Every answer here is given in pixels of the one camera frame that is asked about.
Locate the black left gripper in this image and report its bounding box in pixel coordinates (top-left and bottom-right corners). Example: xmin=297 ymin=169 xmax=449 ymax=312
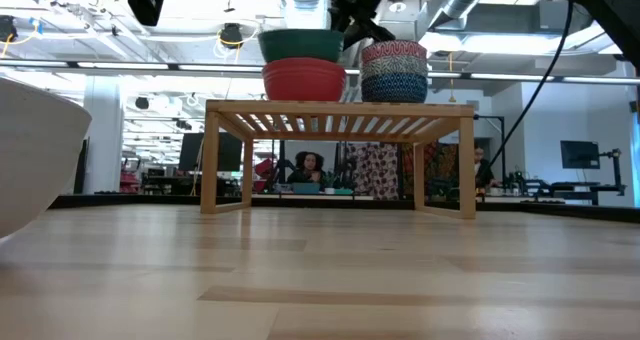
xmin=124 ymin=0 xmax=165 ymax=27

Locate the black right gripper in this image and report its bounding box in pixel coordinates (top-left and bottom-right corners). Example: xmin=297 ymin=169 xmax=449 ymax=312
xmin=315 ymin=0 xmax=396 ymax=51

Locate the red patterned bowl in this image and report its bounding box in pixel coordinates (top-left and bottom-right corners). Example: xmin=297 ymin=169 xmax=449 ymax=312
xmin=360 ymin=40 xmax=429 ymax=65

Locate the blue patterned bowl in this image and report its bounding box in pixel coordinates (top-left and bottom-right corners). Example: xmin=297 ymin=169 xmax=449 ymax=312
xmin=360 ymin=72 xmax=430 ymax=104

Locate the plain green bowl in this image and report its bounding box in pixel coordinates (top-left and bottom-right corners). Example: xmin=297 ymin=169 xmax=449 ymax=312
xmin=257 ymin=28 xmax=345 ymax=64

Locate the plain orange-red bowl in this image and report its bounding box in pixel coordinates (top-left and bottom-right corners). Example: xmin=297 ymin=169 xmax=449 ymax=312
xmin=261 ymin=57 xmax=348 ymax=103

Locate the monitor on arm stand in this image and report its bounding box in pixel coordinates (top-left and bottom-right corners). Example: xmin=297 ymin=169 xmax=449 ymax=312
xmin=559 ymin=139 xmax=626 ymax=196

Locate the slatted wooden shelf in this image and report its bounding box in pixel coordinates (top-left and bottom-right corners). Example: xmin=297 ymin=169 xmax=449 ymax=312
xmin=200 ymin=99 xmax=477 ymax=220

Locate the patterned fabric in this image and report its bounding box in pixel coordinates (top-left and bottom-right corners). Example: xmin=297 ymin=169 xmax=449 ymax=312
xmin=344 ymin=142 xmax=400 ymax=201

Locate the person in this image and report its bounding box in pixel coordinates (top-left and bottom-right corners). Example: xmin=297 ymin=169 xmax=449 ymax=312
xmin=287 ymin=151 xmax=326 ymax=185
xmin=473 ymin=145 xmax=501 ymax=190

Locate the dark computer monitor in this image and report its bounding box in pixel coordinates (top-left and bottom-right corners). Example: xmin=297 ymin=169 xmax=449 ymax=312
xmin=178 ymin=132 xmax=244 ymax=173

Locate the plain white bowl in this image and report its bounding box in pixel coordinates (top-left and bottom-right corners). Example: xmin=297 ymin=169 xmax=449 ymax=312
xmin=0 ymin=77 xmax=94 ymax=240

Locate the silver ventilation duct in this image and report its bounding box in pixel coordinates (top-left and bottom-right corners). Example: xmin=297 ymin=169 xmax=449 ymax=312
xmin=278 ymin=0 xmax=331 ymax=31

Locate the black ceiling camera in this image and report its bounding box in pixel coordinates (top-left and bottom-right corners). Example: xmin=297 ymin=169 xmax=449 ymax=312
xmin=219 ymin=23 xmax=245 ymax=50

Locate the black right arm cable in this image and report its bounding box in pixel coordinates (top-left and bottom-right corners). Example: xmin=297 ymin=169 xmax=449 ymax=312
xmin=483 ymin=0 xmax=574 ymax=174

